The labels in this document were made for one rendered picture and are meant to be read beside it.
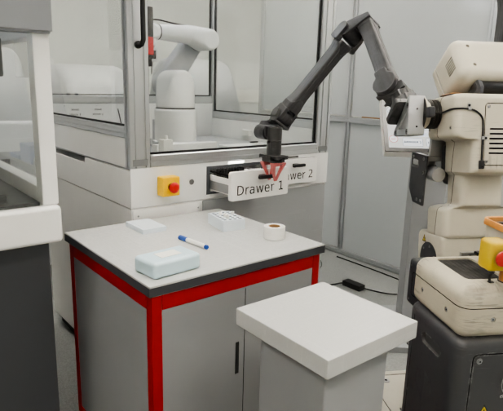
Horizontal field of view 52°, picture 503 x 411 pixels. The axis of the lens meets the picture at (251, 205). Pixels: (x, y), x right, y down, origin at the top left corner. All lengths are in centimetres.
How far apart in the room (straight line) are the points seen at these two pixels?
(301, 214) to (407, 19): 168
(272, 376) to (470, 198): 81
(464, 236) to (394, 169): 200
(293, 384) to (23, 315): 85
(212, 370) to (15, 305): 59
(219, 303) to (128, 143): 71
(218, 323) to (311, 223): 113
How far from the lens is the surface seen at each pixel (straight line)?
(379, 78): 169
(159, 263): 132
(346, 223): 395
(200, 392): 153
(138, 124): 186
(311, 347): 102
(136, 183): 188
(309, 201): 244
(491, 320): 132
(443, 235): 165
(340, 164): 393
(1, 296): 162
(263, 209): 225
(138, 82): 186
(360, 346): 105
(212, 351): 149
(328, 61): 196
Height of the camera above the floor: 124
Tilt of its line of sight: 13 degrees down
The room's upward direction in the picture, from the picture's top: 2 degrees clockwise
